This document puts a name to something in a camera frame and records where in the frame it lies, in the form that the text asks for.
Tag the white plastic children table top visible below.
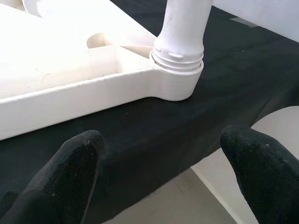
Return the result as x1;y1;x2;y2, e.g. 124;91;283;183
0;0;205;141

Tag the black tablecloth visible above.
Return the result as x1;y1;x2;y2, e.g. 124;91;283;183
0;0;299;224

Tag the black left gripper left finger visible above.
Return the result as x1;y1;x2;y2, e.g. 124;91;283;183
0;130;106;224

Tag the white plastic table leg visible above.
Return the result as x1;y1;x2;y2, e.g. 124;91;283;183
153;0;213;71

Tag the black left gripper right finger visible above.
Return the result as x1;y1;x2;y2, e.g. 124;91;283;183
220;125;299;224

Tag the short clear tape strip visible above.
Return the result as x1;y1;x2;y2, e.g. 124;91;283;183
229;16;256;28

